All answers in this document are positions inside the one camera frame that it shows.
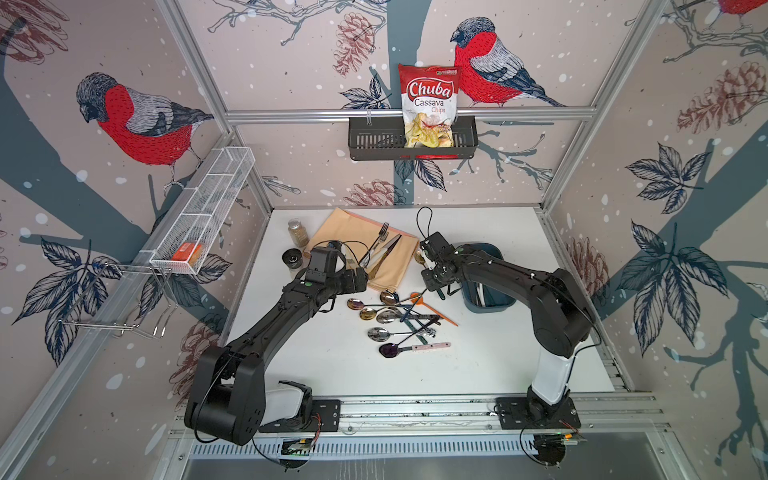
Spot white ceramic spoon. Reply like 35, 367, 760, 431
476, 283, 486, 307

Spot teal plastic storage box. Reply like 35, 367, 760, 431
458, 243, 516, 314

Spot black spoon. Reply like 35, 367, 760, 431
413, 249, 446, 300

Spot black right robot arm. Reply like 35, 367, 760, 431
420, 232, 593, 406

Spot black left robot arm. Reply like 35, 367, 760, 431
184, 240, 368, 446

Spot rainbow spoon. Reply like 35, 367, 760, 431
346, 298, 412, 311

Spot gold spoon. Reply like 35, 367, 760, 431
358, 306, 416, 324

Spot silver spoon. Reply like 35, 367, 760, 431
366, 327, 436, 343

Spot small red box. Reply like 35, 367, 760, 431
171, 242, 203, 264

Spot black round lid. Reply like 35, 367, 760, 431
281, 248, 304, 270

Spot brown spice jar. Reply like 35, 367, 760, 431
288, 219, 310, 249

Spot peach cloth napkin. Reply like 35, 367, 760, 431
304, 208, 418, 290

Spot silver fork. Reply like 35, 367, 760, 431
359, 222, 389, 268

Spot red Chuba chips bag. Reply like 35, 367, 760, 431
398, 65, 459, 148

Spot orange handled spoon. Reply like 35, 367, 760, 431
409, 292, 459, 327

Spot purple spoon pink handle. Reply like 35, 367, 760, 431
378, 342, 452, 359

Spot black wall basket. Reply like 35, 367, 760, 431
348, 117, 479, 161

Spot clear wire wall shelf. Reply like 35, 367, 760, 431
150, 146, 255, 275

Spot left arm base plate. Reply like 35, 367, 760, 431
258, 399, 341, 433

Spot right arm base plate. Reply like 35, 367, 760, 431
493, 394, 582, 430

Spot wire hook rack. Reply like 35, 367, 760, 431
57, 261, 179, 339

